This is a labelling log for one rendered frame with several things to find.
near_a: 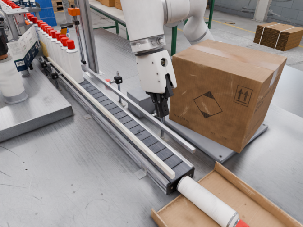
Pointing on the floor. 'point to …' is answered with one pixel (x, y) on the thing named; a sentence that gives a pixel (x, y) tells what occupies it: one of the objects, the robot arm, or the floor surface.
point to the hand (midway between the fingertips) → (162, 109)
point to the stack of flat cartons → (278, 36)
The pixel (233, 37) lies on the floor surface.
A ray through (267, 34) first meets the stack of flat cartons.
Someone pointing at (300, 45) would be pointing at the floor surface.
